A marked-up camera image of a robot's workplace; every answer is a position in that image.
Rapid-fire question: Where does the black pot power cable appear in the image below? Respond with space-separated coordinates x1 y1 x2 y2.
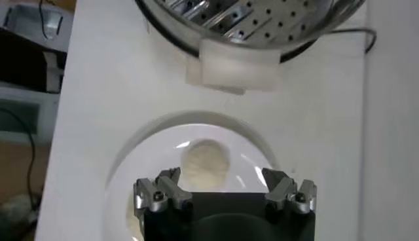
329 28 378 55

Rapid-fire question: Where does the stainless steel steamer basket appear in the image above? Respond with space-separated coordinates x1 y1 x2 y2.
136 0 367 50

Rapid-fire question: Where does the white steamed baozi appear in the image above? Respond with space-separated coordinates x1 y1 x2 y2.
180 139 232 193

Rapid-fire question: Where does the white round plate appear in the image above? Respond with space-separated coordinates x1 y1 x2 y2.
104 111 282 241

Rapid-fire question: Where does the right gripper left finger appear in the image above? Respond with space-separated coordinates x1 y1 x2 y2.
133 166 193 214

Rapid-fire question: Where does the thin black floor cable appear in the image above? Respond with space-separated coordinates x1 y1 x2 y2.
0 107 37 210

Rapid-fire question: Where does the black robot base housing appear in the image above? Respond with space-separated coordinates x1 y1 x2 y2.
0 28 68 95

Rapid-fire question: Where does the white electric cooking pot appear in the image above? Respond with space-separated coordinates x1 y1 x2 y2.
140 19 328 96

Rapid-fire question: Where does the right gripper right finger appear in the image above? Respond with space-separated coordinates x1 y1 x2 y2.
261 167 318 215

